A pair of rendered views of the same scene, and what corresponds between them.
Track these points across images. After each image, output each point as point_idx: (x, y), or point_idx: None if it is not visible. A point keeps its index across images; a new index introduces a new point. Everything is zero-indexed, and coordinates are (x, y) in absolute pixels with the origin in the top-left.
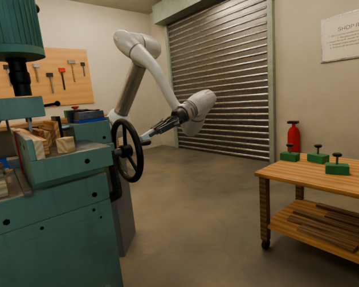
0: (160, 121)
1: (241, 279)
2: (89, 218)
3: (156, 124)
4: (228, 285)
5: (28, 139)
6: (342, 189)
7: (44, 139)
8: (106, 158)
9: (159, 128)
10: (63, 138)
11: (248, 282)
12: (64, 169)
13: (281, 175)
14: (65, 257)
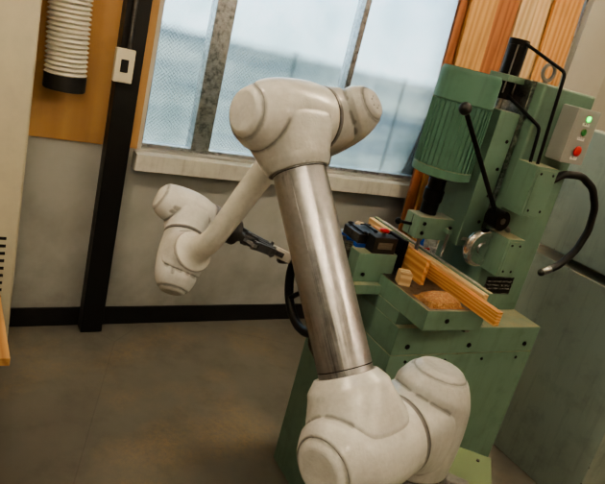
0: (259, 242)
1: (91, 479)
2: None
3: (267, 245)
4: (118, 480)
5: (377, 217)
6: None
7: (378, 229)
8: None
9: (266, 240)
10: (360, 222)
11: (86, 471)
12: None
13: None
14: None
